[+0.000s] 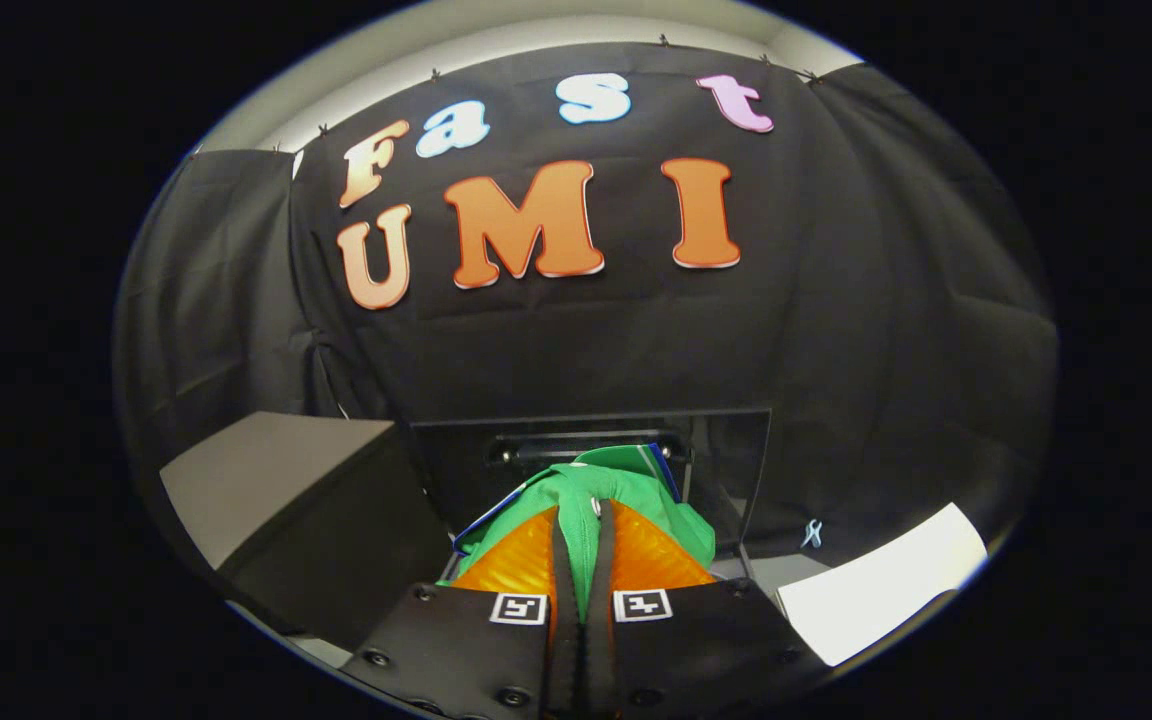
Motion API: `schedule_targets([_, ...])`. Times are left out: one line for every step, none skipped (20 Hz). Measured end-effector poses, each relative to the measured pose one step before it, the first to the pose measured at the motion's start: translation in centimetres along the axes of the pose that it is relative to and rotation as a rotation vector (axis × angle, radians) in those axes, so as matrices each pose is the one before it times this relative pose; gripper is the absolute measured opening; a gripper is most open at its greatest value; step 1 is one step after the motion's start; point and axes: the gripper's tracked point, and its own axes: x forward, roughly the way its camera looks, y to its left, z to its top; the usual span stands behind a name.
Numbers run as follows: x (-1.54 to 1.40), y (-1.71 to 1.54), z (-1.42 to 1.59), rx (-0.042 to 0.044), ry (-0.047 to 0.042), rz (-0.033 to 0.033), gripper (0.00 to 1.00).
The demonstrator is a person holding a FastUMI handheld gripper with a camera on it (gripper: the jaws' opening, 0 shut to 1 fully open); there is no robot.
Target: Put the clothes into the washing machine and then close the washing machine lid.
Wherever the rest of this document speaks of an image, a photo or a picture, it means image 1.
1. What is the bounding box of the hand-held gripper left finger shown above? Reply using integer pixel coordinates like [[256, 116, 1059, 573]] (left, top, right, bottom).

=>
[[341, 505, 587, 719]]

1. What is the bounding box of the grey side table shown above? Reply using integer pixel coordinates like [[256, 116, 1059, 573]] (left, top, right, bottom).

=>
[[158, 410, 457, 651]]

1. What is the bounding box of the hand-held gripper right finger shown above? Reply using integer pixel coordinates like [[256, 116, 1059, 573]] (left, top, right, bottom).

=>
[[586, 499, 832, 718]]

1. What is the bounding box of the white flat board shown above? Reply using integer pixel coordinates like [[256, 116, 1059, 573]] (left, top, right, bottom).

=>
[[776, 502, 989, 668]]

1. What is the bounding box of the green polo shirt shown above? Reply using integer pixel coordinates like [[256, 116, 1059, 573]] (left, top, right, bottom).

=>
[[436, 443, 717, 621]]

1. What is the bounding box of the black backdrop cloth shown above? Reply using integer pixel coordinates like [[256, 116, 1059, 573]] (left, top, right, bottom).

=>
[[114, 40, 1059, 641]]

